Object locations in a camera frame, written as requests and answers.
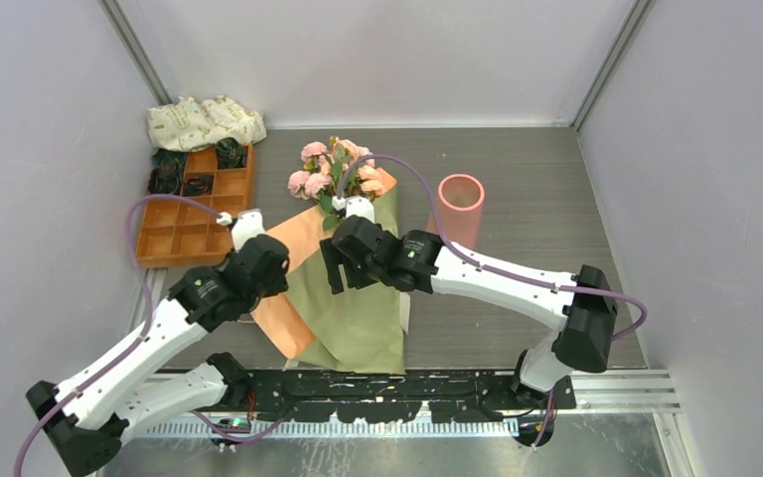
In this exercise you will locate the dark rolled sock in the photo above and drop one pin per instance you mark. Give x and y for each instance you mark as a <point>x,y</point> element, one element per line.
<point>230,154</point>
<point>196,186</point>
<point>165,179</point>
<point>162,157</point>

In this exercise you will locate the green orange wrapping paper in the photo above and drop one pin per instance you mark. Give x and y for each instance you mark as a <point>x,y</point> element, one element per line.
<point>358,331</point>

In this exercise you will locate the dark rolled sock top right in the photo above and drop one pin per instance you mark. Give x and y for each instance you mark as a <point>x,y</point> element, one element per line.
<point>230,154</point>

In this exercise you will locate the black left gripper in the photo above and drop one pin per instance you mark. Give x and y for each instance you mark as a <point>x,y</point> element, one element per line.
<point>279,284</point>

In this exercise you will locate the cream printed cloth bag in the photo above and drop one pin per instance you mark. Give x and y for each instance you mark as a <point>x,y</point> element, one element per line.
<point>190,125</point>

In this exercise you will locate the pink cylindrical vase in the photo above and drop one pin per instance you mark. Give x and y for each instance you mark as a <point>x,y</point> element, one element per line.
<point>460,199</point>

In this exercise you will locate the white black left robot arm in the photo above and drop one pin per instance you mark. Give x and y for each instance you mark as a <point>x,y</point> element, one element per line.
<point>89,417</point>

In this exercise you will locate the orange wooden compartment tray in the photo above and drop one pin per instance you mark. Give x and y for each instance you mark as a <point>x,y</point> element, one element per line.
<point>182,231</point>

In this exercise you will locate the dark rolled sock middle left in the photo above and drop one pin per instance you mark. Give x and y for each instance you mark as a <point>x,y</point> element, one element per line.
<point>165,179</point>

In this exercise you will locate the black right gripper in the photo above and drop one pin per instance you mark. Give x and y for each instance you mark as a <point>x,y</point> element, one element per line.
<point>334,257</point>

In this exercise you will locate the green paper flower bouquet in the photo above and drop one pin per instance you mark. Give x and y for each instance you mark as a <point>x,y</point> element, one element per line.
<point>325,170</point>

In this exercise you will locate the dark rolled sock top left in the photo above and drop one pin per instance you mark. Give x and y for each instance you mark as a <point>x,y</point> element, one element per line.
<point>162,157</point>

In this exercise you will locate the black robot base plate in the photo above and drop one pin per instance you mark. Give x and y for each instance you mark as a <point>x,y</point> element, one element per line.
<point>450,395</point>

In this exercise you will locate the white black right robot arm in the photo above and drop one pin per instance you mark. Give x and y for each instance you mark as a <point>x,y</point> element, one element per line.
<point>579,309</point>

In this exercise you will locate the aluminium frame rail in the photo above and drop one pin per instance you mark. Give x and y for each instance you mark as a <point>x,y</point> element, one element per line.
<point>118,405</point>

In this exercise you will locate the dark rolled sock middle centre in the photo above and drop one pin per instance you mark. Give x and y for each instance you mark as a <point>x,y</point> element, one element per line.
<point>196,186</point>

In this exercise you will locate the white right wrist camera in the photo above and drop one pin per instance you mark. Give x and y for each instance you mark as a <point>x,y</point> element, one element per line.
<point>354,206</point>

